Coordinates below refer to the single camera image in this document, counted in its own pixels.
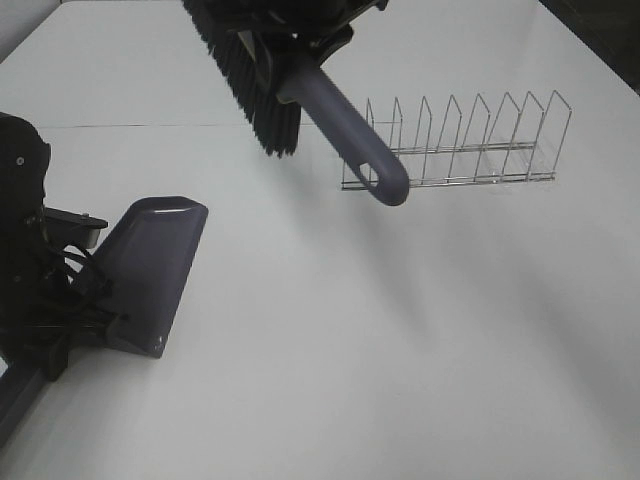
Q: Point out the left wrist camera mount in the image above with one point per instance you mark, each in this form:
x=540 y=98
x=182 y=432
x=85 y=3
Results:
x=66 y=228

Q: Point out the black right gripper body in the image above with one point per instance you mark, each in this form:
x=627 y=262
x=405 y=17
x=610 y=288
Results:
x=284 y=24

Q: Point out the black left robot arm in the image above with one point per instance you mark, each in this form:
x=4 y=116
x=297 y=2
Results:
x=25 y=159

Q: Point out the purple brush with black bristles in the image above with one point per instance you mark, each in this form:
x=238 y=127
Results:
x=274 y=87

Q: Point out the chrome wire dish rack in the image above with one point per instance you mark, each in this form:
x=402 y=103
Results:
x=515 y=142

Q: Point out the purple plastic dustpan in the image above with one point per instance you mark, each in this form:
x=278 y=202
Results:
x=148 y=256

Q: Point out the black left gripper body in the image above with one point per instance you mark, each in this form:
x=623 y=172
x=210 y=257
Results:
x=50 y=303

